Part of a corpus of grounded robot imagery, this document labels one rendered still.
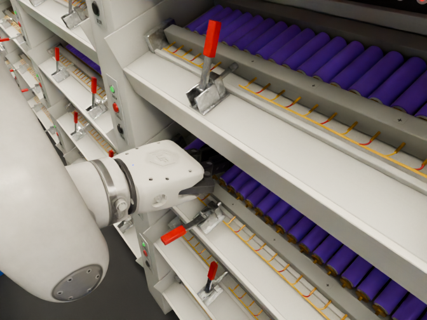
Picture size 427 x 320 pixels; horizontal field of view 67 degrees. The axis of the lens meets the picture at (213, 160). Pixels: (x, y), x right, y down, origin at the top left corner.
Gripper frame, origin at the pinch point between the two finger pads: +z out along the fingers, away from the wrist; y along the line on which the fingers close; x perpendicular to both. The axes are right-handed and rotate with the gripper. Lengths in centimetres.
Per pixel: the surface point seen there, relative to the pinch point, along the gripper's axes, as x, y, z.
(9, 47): 21, 153, -4
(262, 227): 3.0, -13.1, -1.2
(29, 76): 28, 129, -1
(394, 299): 1.6, -29.2, 2.2
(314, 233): 1.3, -18.3, 2.4
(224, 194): 3.0, -5.0, -1.2
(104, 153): 26, 49, 1
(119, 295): 61, 26, -5
